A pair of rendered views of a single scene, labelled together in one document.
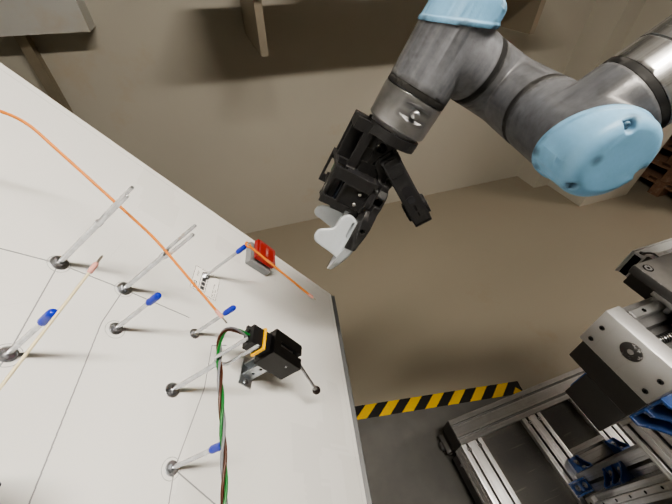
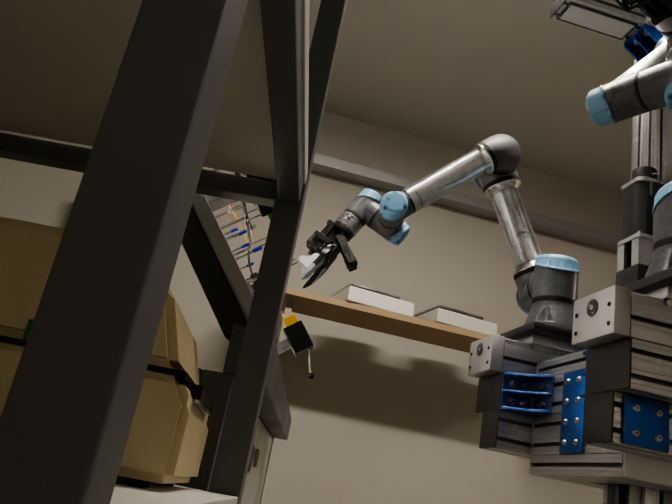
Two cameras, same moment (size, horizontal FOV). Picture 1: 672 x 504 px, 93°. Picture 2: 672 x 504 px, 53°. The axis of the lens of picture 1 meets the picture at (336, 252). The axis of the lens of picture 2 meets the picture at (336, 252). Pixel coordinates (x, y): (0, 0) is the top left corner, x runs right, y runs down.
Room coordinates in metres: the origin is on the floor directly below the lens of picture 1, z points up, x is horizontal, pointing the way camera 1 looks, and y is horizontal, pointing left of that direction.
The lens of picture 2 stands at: (-1.45, -0.37, 0.68)
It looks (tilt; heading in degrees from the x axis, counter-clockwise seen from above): 20 degrees up; 10
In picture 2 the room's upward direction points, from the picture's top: 11 degrees clockwise
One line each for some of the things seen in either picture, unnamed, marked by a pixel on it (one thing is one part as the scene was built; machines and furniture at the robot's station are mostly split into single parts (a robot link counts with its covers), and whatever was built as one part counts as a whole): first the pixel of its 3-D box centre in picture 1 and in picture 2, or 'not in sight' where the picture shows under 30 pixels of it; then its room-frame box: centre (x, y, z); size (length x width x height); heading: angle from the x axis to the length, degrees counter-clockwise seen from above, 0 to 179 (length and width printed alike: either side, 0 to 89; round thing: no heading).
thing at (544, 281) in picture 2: not in sight; (555, 279); (0.34, -0.68, 1.33); 0.13 x 0.12 x 0.14; 6
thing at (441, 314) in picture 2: not in sight; (452, 326); (1.81, -0.47, 1.55); 0.36 x 0.34 x 0.09; 109
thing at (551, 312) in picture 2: not in sight; (553, 319); (0.33, -0.68, 1.21); 0.15 x 0.15 x 0.10
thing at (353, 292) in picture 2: not in sight; (369, 306); (1.67, -0.06, 1.55); 0.37 x 0.35 x 0.09; 109
